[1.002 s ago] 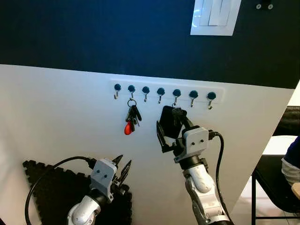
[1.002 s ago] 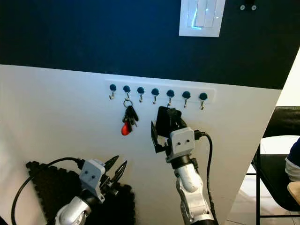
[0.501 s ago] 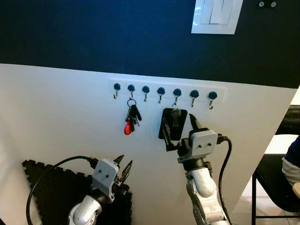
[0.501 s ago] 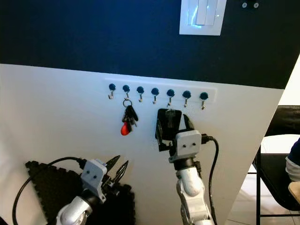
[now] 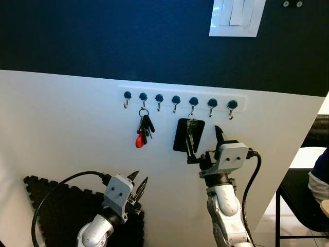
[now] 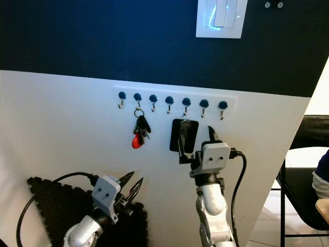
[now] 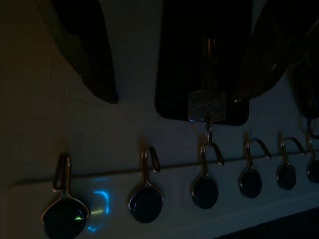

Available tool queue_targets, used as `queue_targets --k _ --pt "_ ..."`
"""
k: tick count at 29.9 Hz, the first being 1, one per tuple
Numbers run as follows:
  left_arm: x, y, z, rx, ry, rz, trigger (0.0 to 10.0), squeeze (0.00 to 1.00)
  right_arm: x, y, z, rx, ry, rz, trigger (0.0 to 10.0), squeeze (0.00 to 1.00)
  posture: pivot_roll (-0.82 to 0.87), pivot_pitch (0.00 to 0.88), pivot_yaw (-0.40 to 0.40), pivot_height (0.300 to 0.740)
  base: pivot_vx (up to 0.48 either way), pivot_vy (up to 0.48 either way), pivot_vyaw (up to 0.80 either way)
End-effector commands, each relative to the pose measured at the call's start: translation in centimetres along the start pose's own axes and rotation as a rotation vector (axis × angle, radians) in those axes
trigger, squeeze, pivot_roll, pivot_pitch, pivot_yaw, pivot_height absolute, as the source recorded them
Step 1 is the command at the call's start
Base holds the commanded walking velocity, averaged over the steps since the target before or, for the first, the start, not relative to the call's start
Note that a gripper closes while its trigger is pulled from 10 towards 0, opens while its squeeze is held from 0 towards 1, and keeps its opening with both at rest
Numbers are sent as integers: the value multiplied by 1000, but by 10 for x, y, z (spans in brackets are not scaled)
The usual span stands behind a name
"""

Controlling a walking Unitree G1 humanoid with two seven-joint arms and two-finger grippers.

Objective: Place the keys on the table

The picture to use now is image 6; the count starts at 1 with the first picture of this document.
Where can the dark counter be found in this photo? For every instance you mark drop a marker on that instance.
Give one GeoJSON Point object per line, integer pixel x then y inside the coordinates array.
{"type": "Point", "coordinates": [316, 131]}

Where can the blue capped metal hook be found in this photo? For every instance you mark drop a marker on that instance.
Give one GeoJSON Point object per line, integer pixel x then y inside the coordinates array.
{"type": "Point", "coordinates": [153, 98]}
{"type": "Point", "coordinates": [137, 96]}
{"type": "Point", "coordinates": [186, 101]}
{"type": "Point", "coordinates": [204, 103]}
{"type": "Point", "coordinates": [122, 95]}
{"type": "Point", "coordinates": [222, 105]}
{"type": "Point", "coordinates": [169, 100]}

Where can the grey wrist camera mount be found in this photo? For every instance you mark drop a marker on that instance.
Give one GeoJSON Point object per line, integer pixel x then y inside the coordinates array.
{"type": "Point", "coordinates": [105, 195]}
{"type": "Point", "coordinates": [216, 157]}

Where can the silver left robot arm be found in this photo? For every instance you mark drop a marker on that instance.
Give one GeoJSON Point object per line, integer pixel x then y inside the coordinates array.
{"type": "Point", "coordinates": [85, 234]}

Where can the black foam puzzle mat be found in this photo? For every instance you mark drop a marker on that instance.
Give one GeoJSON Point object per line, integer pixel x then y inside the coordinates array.
{"type": "Point", "coordinates": [51, 206]}

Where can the light wooden chair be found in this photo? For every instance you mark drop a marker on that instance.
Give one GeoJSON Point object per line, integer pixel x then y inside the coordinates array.
{"type": "Point", "coordinates": [323, 210]}

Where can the white light switch plate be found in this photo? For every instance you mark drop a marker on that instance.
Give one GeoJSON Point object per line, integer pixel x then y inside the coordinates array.
{"type": "Point", "coordinates": [205, 32]}

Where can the black key case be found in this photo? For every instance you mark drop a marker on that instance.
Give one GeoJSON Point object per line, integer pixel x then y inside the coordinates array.
{"type": "Point", "coordinates": [176, 136]}

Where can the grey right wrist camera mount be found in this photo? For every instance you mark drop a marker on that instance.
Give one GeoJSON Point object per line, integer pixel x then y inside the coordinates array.
{"type": "Point", "coordinates": [216, 157]}

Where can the key bunch with red fob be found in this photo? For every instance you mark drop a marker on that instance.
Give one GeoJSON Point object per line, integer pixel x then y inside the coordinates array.
{"type": "Point", "coordinates": [136, 140]}

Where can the white key hook rail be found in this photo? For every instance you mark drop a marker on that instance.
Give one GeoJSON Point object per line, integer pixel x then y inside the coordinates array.
{"type": "Point", "coordinates": [145, 90]}

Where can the black metal frame chair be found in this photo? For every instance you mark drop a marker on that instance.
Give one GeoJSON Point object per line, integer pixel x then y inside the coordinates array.
{"type": "Point", "coordinates": [295, 190]}

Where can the small round metal screw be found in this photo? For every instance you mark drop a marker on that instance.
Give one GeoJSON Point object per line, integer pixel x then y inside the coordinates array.
{"type": "Point", "coordinates": [267, 5]}
{"type": "Point", "coordinates": [279, 5]}

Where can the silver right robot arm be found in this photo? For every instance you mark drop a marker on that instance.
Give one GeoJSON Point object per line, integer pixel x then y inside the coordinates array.
{"type": "Point", "coordinates": [213, 206]}

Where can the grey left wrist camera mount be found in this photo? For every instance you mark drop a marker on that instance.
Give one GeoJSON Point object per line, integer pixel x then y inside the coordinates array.
{"type": "Point", "coordinates": [105, 195]}

